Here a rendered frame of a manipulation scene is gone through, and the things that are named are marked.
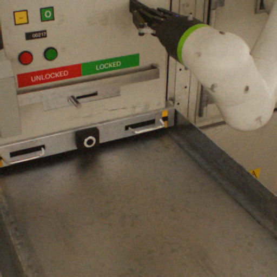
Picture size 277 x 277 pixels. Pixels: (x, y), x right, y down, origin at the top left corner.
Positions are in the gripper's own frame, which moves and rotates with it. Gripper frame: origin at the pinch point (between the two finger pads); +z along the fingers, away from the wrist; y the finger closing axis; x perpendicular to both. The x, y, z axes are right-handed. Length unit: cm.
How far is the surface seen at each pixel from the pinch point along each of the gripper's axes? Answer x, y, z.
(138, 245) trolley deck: -38, -17, -36
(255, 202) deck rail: -37, 13, -36
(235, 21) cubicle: -9.5, 33.7, 5.7
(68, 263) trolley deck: -38, -32, -34
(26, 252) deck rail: -38, -39, -28
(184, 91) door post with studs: -29.3, 19.5, 7.7
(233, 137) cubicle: -49, 38, 5
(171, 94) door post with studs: -29.8, 15.4, 8.1
